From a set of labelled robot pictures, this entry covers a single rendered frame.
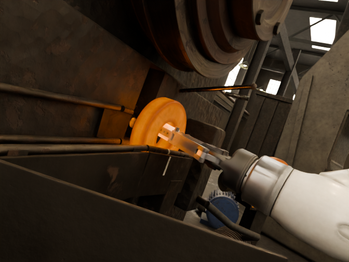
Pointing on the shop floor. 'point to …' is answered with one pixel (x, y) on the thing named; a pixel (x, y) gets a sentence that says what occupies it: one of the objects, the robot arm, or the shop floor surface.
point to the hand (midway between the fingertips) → (162, 129)
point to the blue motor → (218, 195)
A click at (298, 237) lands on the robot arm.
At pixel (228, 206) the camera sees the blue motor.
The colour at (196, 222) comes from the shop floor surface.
